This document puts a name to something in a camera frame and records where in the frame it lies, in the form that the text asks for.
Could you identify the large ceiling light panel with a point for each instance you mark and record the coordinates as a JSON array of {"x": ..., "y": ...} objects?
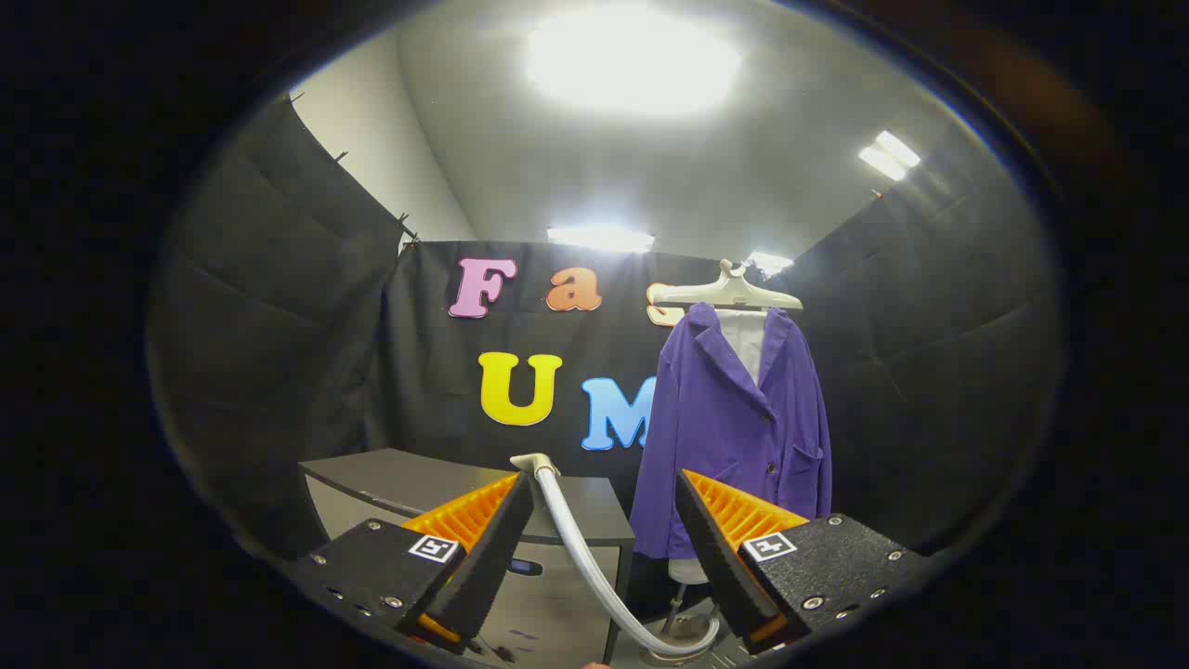
[{"x": 632, "y": 56}]

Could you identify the white clothes hanger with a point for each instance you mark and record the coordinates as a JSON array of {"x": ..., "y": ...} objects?
[{"x": 734, "y": 293}]

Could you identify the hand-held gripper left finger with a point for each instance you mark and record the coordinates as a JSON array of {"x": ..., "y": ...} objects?
[{"x": 492, "y": 548}]

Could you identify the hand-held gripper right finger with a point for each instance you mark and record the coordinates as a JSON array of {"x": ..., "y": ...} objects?
[{"x": 715, "y": 548}]

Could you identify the metal garment stand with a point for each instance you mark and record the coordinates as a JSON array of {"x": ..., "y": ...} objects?
[{"x": 676, "y": 609}]

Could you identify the black backdrop cloth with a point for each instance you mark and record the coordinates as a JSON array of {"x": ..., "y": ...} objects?
[{"x": 279, "y": 325}]

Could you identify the white shirt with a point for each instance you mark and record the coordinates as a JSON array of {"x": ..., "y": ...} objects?
[{"x": 748, "y": 339}]

